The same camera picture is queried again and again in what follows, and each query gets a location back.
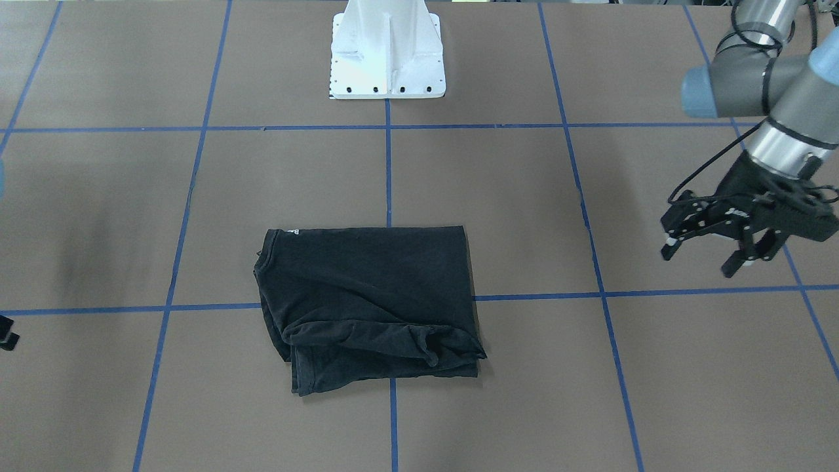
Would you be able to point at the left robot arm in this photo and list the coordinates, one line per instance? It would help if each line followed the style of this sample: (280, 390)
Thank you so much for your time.
(796, 97)

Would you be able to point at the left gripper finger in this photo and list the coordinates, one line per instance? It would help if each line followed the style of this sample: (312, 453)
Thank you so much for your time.
(686, 218)
(750, 250)

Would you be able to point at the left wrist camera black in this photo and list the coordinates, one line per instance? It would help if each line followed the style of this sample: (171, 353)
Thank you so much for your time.
(799, 208)

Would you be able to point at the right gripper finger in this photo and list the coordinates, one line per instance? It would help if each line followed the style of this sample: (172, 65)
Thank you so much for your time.
(8, 338)

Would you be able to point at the black graphic t-shirt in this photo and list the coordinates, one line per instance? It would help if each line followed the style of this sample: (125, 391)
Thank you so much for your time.
(343, 305)

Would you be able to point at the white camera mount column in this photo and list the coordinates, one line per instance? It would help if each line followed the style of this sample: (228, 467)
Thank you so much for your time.
(386, 50)

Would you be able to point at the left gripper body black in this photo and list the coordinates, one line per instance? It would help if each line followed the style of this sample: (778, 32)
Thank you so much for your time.
(742, 185)

